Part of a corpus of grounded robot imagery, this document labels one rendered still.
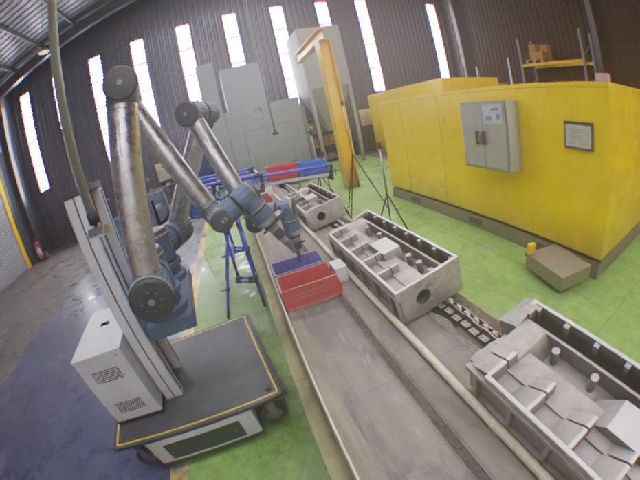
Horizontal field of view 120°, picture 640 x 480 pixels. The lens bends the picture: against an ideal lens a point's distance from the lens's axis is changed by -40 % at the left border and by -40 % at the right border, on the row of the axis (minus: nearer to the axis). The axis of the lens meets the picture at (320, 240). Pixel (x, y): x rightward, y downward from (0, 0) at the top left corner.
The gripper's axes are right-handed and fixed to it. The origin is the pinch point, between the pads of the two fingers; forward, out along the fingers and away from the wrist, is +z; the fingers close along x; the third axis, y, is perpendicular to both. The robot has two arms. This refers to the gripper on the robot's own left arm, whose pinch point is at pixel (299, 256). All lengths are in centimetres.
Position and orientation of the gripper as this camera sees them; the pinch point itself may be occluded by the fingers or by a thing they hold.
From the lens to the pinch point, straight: 198.0
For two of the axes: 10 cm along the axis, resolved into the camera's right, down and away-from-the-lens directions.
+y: 9.3, -2.9, 2.1
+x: -3.0, -3.0, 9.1
